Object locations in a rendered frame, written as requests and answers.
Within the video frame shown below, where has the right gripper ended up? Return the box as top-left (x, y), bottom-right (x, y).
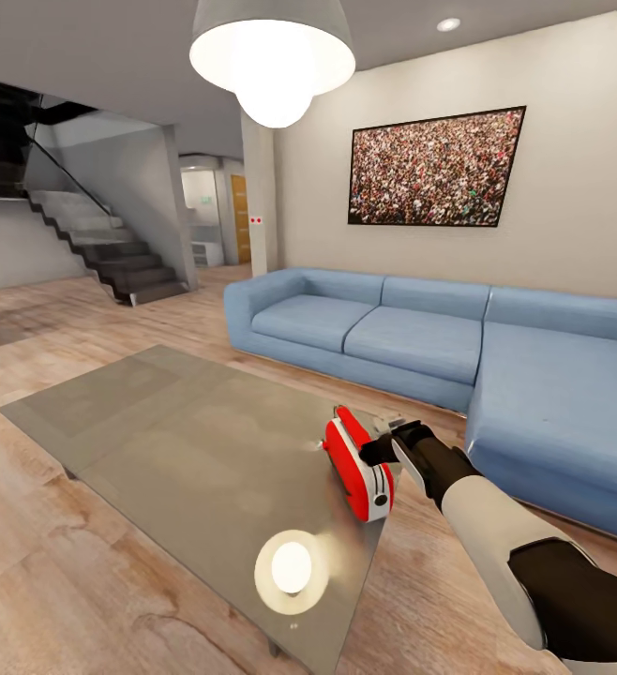
top-left (358, 433), bottom-right (396, 467)

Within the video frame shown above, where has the radio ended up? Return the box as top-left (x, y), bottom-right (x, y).
top-left (322, 406), bottom-right (394, 522)

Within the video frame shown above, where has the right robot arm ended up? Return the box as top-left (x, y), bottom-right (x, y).
top-left (358, 412), bottom-right (617, 675)

